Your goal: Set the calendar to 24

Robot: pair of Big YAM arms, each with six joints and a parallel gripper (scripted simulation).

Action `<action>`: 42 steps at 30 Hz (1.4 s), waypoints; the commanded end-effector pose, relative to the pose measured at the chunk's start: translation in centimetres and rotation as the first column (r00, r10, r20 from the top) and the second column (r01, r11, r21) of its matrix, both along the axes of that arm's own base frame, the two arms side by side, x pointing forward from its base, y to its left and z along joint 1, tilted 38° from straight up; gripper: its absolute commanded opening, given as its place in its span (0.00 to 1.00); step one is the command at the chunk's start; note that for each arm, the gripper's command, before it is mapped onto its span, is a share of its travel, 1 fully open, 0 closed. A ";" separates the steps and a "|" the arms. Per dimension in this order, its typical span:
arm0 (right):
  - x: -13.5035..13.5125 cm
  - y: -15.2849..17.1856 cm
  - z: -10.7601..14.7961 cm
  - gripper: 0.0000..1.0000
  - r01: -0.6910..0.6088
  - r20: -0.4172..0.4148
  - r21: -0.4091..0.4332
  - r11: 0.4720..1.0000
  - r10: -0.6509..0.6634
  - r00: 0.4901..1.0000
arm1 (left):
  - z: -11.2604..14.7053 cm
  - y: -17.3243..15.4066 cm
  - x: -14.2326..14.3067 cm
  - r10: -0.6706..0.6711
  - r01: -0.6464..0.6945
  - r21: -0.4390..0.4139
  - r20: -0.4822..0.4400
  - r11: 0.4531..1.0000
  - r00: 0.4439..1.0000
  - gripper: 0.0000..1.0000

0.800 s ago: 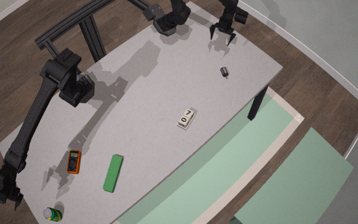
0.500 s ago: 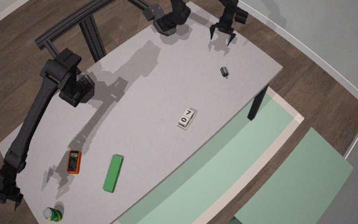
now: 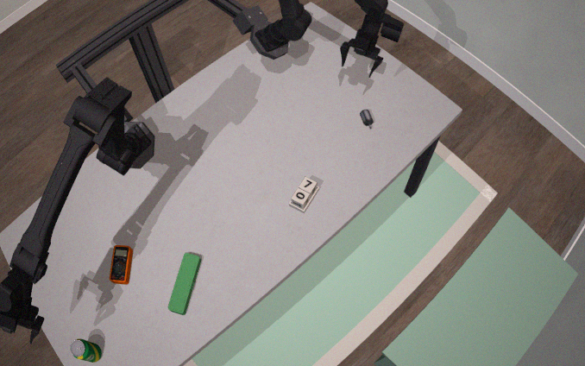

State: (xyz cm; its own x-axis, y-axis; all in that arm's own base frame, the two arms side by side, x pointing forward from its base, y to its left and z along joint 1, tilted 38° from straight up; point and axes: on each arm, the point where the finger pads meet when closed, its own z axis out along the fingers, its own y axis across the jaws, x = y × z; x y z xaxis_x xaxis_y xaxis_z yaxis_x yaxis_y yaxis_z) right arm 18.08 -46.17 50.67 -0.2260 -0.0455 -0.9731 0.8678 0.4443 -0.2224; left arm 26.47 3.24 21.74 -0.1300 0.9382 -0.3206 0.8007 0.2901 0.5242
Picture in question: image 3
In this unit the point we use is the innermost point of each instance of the green drink can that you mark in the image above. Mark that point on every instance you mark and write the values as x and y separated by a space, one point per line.
85 350

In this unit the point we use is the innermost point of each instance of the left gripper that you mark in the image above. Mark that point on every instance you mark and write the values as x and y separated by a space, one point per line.
372 55

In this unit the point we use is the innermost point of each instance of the orange digital multimeter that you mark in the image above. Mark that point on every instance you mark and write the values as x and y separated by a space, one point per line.
121 264

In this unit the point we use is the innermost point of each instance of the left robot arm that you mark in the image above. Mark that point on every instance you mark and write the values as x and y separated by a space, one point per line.
295 21

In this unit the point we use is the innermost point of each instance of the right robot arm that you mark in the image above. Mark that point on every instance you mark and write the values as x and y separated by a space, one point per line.
31 252

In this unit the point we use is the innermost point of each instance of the green long rectangular box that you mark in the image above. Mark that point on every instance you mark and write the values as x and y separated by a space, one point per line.
184 284

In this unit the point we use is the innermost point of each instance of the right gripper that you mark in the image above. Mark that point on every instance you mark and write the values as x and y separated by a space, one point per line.
32 323

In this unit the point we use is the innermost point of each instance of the beige calendar cube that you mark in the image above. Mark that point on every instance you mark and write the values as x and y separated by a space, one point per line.
308 185
300 198

